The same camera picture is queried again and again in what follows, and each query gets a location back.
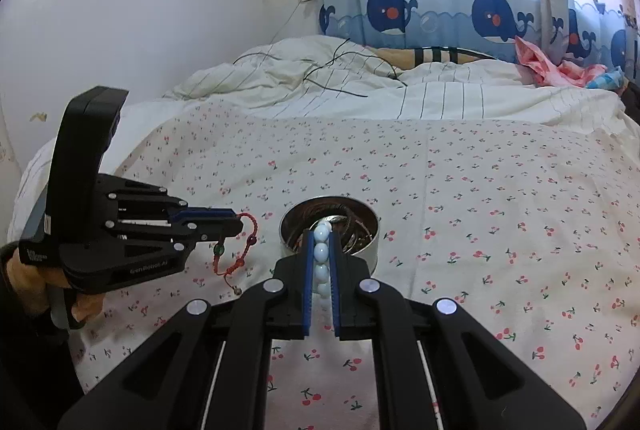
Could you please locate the striped pillow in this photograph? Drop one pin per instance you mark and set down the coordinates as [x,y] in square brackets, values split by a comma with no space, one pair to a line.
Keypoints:
[435,55]

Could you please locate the cherry print bed sheet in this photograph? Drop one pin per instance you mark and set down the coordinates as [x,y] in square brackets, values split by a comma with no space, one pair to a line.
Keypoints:
[475,190]

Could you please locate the person's left hand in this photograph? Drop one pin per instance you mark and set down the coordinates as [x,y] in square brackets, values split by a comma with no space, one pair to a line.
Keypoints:
[35,277]

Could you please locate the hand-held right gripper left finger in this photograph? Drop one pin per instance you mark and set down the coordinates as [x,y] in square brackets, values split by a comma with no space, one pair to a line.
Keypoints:
[306,275]

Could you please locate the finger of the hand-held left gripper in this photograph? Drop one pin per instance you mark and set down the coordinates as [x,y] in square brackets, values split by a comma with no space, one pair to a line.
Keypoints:
[150,205]
[175,235]

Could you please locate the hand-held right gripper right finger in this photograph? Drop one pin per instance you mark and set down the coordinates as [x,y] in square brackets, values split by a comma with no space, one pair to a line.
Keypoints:
[334,282]

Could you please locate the round metal tin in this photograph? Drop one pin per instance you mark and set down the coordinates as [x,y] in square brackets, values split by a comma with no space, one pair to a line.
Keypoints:
[371,255]

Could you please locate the light blue cloth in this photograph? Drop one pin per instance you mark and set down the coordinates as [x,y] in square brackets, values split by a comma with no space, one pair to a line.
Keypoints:
[607,80]

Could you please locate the person's left forearm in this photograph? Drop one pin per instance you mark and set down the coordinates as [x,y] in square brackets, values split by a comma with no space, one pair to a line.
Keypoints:
[45,350]

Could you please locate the white striped duvet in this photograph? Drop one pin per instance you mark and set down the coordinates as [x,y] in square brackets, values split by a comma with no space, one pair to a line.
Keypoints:
[450,95]

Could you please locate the pink cloth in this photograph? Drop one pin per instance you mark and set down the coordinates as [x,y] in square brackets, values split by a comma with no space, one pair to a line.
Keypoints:
[540,65]

